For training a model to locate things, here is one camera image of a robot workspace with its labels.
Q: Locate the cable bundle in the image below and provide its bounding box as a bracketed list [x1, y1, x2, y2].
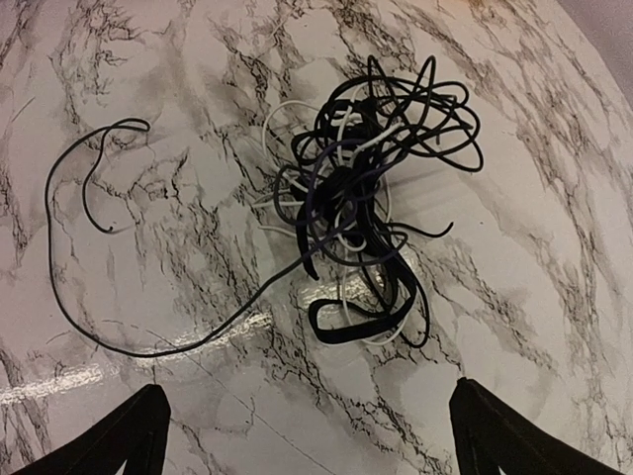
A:
[251, 53, 486, 350]

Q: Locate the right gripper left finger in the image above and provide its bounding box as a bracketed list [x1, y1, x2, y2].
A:
[18, 384, 171, 474]

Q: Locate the black cable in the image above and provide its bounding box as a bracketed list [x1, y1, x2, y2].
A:
[45, 117, 317, 358]

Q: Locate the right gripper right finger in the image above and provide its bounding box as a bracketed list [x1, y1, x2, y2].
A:
[449, 378, 617, 474]

